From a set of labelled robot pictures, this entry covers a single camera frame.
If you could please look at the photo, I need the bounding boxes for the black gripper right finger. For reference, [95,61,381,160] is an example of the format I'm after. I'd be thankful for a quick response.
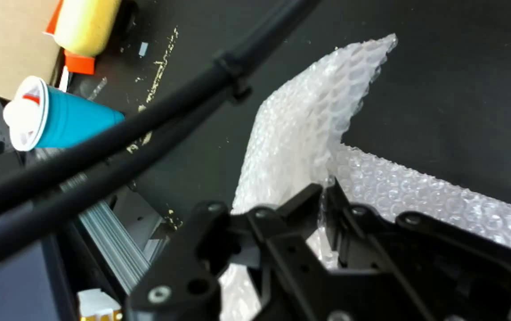
[324,181,511,321]

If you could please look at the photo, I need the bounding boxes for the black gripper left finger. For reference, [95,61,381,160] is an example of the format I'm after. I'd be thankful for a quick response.
[127,184,324,321]

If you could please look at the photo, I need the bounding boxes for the bubble wrap plastic sheet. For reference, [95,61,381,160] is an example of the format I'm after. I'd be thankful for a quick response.
[225,36,511,321]

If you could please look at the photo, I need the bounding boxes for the brown cardboard sheet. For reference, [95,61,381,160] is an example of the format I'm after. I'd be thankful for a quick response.
[0,0,59,99]

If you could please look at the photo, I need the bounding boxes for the blue plastic cup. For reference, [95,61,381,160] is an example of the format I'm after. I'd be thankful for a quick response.
[2,77,125,152]

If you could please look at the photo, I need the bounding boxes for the yellow plush toy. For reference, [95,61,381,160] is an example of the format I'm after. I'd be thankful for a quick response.
[54,0,123,58]

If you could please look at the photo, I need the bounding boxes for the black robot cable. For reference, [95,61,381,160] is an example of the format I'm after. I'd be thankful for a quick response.
[0,0,323,279]

